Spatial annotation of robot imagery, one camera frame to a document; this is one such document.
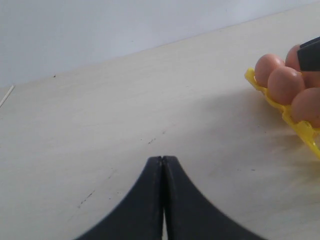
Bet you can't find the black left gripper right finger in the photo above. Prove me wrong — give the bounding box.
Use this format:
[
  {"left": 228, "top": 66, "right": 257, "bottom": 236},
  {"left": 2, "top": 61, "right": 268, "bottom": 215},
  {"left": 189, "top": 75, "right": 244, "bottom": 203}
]
[{"left": 162, "top": 156, "right": 263, "bottom": 240}]

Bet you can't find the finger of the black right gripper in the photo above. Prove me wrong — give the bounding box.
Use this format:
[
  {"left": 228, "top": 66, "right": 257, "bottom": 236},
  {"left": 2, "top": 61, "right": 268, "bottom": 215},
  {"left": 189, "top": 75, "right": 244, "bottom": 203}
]
[{"left": 297, "top": 37, "right": 320, "bottom": 72}]

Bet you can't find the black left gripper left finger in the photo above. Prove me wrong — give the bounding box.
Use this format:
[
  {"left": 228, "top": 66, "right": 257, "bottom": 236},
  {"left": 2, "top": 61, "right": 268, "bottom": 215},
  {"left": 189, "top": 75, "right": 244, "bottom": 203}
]
[{"left": 78, "top": 156, "right": 163, "bottom": 240}]

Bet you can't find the brown egg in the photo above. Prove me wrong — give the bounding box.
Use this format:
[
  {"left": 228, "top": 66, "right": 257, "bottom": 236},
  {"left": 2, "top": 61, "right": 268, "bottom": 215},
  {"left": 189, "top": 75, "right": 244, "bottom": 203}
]
[
  {"left": 285, "top": 44, "right": 301, "bottom": 72},
  {"left": 302, "top": 71, "right": 320, "bottom": 89},
  {"left": 254, "top": 53, "right": 285, "bottom": 88},
  {"left": 291, "top": 87, "right": 320, "bottom": 128},
  {"left": 267, "top": 66, "right": 306, "bottom": 106}
]

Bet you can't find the yellow plastic egg tray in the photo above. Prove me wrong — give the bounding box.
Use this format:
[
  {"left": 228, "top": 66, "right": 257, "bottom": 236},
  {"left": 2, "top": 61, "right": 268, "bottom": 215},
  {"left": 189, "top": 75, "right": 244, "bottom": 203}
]
[{"left": 244, "top": 67, "right": 320, "bottom": 159}]

